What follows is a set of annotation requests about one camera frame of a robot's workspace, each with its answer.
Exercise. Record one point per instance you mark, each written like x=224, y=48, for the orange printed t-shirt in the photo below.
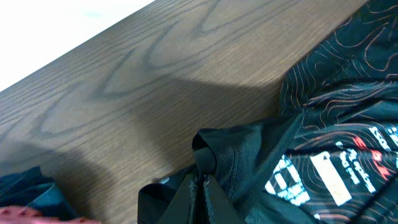
x=26, y=215

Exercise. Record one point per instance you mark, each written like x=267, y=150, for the navy folded shirt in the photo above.
x=32, y=189

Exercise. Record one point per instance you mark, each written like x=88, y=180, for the black orange-lined jersey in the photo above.
x=330, y=156

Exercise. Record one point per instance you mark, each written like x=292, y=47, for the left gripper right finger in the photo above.
x=218, y=207

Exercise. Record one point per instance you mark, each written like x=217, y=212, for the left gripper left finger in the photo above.
x=182, y=208

